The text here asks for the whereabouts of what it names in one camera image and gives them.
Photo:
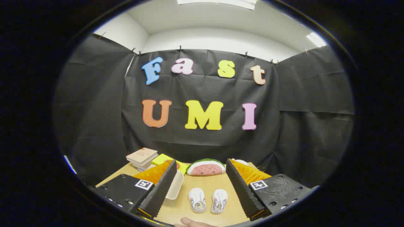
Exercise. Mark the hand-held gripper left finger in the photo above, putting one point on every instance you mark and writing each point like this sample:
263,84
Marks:
164,186

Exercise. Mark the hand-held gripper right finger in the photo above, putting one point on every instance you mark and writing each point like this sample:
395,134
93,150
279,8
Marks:
240,189

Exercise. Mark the cream fabric storage box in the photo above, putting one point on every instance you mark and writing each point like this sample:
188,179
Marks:
176,187

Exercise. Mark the white canvas shoe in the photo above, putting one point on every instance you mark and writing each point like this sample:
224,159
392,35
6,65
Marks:
219,201
197,200

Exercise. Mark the yellow book with red circle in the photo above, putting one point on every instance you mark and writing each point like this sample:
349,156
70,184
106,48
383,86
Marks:
161,160

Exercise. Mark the white plush toy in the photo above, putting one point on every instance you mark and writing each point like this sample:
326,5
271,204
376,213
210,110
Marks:
241,162

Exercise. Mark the grey book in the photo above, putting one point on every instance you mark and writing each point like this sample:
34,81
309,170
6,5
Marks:
142,166

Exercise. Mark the beige book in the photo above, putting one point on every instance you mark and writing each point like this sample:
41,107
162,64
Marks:
142,154

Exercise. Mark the watermelon slice plush toy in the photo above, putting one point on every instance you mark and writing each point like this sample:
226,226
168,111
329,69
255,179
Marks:
205,168

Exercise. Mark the black backdrop cloth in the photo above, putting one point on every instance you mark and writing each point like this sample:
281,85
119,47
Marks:
300,126

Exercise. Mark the ceiling light panel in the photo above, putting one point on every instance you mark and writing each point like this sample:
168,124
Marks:
217,2
315,40

